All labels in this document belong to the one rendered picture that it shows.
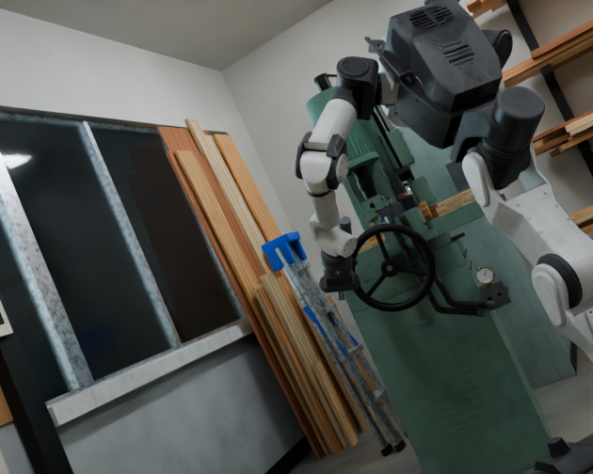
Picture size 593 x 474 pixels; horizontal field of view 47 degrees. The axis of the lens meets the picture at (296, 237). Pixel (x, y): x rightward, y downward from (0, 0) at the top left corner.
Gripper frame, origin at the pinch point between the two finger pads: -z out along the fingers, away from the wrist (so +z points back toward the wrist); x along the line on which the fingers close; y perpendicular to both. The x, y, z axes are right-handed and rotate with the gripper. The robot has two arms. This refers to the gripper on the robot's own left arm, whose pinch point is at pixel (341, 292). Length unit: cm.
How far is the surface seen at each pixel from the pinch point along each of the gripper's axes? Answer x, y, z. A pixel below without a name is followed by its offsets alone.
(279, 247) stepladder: -31, 99, -73
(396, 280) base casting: 19.1, 21.2, -20.9
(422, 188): 35, 65, -17
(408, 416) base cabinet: 18, -11, -56
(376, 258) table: 13.2, 27.8, -15.3
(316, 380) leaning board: -23, 76, -155
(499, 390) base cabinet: 49, -11, -46
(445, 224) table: 37.7, 30.9, -5.6
